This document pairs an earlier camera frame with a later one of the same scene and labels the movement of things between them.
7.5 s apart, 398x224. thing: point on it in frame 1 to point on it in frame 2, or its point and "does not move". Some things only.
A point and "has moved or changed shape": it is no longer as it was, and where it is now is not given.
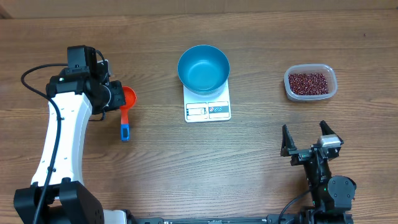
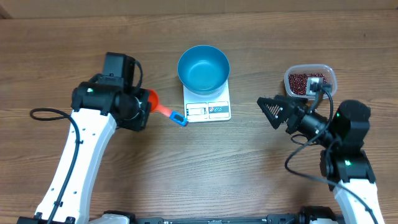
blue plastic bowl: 203,69 does not move
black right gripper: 305,155 to 292,115
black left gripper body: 117,97 to 138,109
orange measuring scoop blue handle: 130,97 has moved or changed shape
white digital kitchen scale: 199,108 does not move
